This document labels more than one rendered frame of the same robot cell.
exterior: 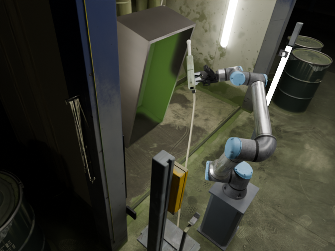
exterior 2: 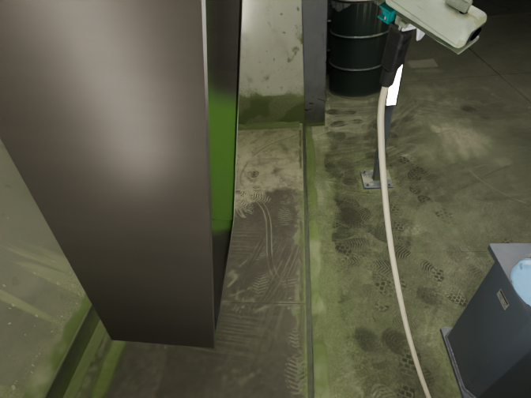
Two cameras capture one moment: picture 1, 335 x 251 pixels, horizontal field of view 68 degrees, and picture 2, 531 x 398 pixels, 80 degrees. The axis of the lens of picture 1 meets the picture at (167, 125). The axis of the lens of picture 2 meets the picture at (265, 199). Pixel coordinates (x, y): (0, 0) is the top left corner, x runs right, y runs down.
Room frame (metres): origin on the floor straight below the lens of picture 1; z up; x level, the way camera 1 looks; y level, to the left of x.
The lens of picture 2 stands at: (1.21, 0.36, 1.56)
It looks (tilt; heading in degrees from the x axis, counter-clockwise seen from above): 43 degrees down; 335
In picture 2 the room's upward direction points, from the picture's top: 8 degrees counter-clockwise
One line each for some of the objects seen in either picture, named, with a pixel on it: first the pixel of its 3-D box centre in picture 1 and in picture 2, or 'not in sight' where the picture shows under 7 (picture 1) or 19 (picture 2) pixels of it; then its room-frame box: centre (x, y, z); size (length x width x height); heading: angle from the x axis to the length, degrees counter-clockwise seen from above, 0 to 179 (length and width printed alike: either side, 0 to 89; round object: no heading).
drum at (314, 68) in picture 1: (299, 81); (359, 44); (3.64, -2.04, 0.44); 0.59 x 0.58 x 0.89; 159
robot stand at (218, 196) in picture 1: (225, 210); (520, 331); (1.24, -0.59, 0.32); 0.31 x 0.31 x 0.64; 55
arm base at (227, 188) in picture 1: (236, 185); not in sight; (1.24, -0.59, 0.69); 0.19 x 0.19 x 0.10
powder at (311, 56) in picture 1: (311, 57); not in sight; (3.65, -2.04, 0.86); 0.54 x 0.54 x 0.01
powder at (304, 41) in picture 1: (305, 42); not in sight; (4.28, -2.18, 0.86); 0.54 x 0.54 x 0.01
